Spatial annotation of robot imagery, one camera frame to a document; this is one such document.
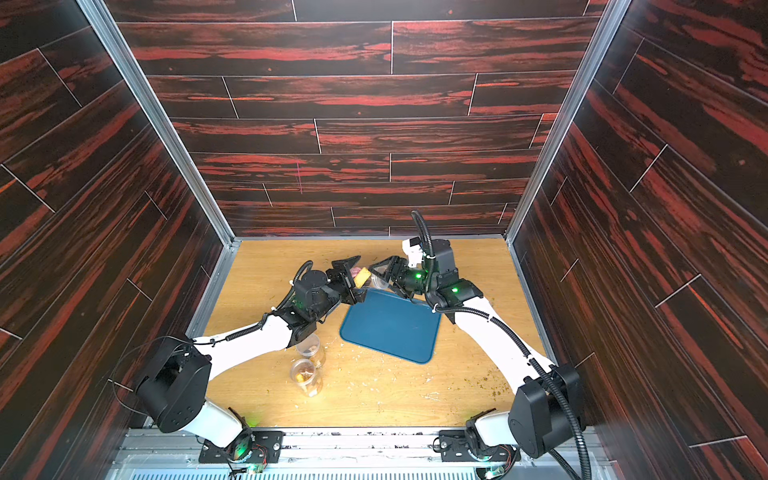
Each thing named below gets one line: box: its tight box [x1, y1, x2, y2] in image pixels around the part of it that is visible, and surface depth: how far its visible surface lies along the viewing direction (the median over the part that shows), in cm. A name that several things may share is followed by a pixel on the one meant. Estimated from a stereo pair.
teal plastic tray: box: [340, 288, 441, 363], surface depth 95 cm
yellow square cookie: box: [354, 267, 372, 289], surface depth 80 cm
